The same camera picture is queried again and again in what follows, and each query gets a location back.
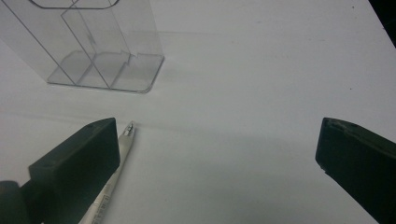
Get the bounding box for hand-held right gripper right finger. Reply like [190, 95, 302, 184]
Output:
[315, 117, 396, 224]

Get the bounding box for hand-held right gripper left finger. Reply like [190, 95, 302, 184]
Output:
[28, 117, 121, 224]

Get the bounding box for clear plastic pen holder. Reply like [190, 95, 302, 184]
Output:
[0, 0, 165, 94]

